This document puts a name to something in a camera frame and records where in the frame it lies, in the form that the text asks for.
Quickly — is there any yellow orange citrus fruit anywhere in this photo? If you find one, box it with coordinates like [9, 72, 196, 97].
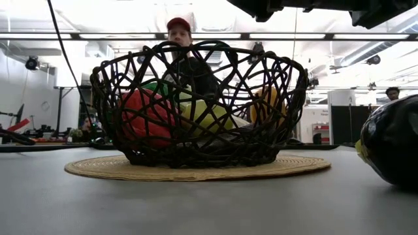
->
[249, 86, 288, 129]

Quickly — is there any thick black curved cable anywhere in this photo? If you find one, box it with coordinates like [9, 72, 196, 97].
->
[0, 127, 36, 146]

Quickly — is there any black metal table frame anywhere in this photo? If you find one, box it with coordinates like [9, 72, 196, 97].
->
[0, 142, 357, 153]

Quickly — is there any small green background plant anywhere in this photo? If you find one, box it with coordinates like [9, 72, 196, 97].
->
[67, 128, 84, 143]

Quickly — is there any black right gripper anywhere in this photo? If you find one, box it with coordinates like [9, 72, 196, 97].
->
[228, 0, 285, 23]

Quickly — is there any red background object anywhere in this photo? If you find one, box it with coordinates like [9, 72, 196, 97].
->
[6, 117, 31, 132]

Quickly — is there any person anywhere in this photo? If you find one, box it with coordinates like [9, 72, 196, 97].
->
[385, 86, 401, 102]
[161, 16, 219, 99]
[81, 116, 96, 132]

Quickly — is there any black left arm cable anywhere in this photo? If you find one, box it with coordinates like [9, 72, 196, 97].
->
[46, 0, 97, 144]

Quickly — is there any long ceiling light strip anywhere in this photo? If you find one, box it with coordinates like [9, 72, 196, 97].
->
[0, 31, 418, 41]

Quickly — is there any light green apple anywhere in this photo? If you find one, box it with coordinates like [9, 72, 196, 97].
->
[180, 99, 234, 137]

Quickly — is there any round woven straw placemat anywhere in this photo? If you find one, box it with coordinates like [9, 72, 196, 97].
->
[64, 153, 332, 183]

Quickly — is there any dark purple eggplant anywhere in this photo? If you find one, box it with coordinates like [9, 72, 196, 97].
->
[355, 94, 418, 193]

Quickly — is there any white background cabinet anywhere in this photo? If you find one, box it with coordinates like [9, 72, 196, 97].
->
[327, 89, 357, 106]

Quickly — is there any red-shelved background cart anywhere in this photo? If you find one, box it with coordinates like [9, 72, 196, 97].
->
[312, 122, 330, 144]

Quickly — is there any black background partition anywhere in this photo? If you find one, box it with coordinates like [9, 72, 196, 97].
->
[330, 104, 373, 145]

